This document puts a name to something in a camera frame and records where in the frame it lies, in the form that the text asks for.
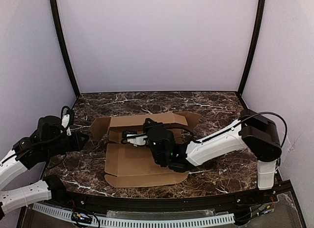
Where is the brown cardboard box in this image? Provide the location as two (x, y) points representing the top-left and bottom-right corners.
(90, 112), (201, 188)

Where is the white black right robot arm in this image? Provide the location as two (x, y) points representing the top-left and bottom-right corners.
(144, 109), (283, 190)

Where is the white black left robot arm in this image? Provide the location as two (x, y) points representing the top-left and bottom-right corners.
(0, 114), (89, 217)

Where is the small green circuit board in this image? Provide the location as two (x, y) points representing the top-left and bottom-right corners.
(71, 212), (93, 224)

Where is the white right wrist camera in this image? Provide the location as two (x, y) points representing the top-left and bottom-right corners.
(121, 131), (147, 146)

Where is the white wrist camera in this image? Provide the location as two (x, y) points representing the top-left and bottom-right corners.
(121, 131), (147, 146)
(60, 114), (71, 136)

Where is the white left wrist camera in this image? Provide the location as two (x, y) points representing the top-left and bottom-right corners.
(60, 114), (71, 136)

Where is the black front table rail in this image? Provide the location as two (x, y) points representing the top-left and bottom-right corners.
(46, 184), (280, 214)

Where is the white slotted cable duct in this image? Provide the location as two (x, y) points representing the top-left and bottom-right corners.
(33, 203), (235, 228)

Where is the black left frame post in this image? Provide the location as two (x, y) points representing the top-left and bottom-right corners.
(49, 0), (80, 99)

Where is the black frame post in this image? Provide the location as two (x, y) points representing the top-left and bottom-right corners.
(49, 0), (80, 99)
(237, 0), (266, 97)

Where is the black right frame post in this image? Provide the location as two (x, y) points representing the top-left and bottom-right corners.
(237, 0), (266, 97)

